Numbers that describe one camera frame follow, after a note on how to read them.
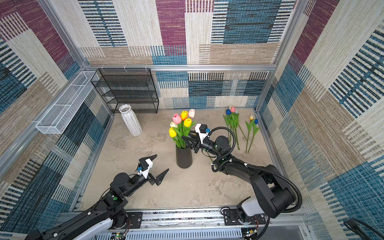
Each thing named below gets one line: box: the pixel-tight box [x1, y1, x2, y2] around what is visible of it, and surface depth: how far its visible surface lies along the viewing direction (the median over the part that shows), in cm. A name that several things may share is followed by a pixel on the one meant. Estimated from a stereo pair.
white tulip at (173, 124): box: [169, 121, 178, 128], surface depth 73 cm
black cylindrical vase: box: [175, 145, 193, 169], surface depth 89 cm
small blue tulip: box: [247, 118, 261, 154], surface depth 110 cm
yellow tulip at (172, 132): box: [169, 127, 177, 138], surface depth 71 cm
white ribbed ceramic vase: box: [118, 104, 143, 137], surface depth 95 cm
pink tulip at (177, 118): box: [172, 113, 182, 125], surface depth 65 cm
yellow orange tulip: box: [180, 110, 189, 121], surface depth 67 cm
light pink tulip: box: [188, 108, 195, 130], surface depth 70 cm
